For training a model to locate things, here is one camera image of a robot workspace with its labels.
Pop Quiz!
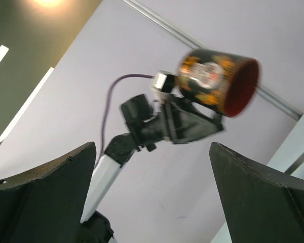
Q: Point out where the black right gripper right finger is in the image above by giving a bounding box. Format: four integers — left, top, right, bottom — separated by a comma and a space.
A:
209, 142, 304, 242

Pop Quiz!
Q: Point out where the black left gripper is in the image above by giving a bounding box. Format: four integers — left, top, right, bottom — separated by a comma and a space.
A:
120, 94, 224, 151

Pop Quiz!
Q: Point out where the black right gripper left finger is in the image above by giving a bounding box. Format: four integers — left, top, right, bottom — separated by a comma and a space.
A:
0, 142, 96, 242

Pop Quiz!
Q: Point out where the dark mug red interior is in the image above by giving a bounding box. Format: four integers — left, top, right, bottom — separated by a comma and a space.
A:
176, 49, 260, 117

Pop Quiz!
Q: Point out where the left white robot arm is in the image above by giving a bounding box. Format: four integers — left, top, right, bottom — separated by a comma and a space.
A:
77, 94, 224, 242

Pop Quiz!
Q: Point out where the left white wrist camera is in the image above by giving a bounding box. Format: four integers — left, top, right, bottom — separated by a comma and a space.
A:
150, 71, 177, 100

